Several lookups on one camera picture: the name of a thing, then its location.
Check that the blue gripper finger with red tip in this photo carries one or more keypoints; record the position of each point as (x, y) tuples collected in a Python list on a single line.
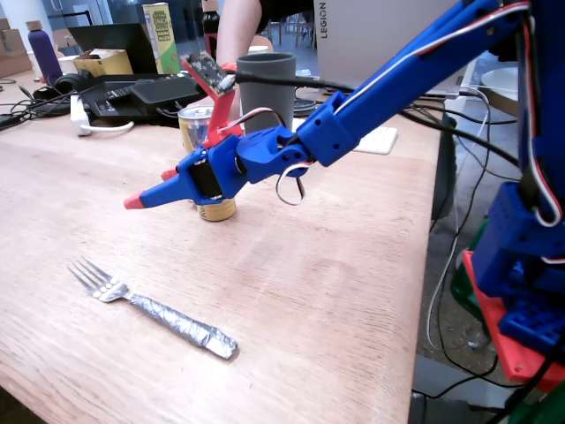
[(163, 192), (170, 175)]

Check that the blue gripper body with motor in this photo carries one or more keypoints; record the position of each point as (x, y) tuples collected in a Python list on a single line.
[(204, 177)]

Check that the yellow Red Bull can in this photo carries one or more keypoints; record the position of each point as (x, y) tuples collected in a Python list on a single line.
[(194, 128)]

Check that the person forearm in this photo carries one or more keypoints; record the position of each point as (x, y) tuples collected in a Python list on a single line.
[(236, 31)]

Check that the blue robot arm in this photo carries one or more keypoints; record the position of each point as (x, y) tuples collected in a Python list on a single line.
[(397, 88)]

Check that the tall grey cup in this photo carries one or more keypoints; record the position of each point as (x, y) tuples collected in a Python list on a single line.
[(265, 108)]

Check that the black desk device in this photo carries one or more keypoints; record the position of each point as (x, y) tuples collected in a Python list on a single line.
[(145, 95)]

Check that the white paper cup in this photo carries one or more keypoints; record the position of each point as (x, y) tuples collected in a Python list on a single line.
[(260, 48)]

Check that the yellow cardboard box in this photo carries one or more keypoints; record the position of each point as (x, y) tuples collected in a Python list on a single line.
[(106, 62)]

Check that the green yellow snack carton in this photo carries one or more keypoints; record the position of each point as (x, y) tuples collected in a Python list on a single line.
[(161, 40)]

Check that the black headphones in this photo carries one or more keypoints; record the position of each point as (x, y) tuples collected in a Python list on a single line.
[(70, 81)]

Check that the black bottle with red print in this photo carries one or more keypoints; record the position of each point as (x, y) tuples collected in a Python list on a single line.
[(209, 26)]

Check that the black laptop screen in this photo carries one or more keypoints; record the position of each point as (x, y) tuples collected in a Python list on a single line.
[(115, 42)]

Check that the white mug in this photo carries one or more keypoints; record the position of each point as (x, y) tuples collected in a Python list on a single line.
[(67, 65)]

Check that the white keyboard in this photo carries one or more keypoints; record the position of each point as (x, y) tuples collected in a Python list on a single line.
[(379, 140)]

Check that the purple bottle with cork lid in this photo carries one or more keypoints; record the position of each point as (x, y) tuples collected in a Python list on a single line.
[(44, 53)]

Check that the brown cardboard boxes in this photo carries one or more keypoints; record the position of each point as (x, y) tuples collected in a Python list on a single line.
[(13, 53)]

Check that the green table clamp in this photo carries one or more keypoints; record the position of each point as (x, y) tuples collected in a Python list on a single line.
[(465, 287)]

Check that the white plate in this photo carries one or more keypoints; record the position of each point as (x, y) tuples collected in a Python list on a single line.
[(501, 84)]

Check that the red base plate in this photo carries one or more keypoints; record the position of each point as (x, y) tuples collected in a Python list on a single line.
[(507, 340)]

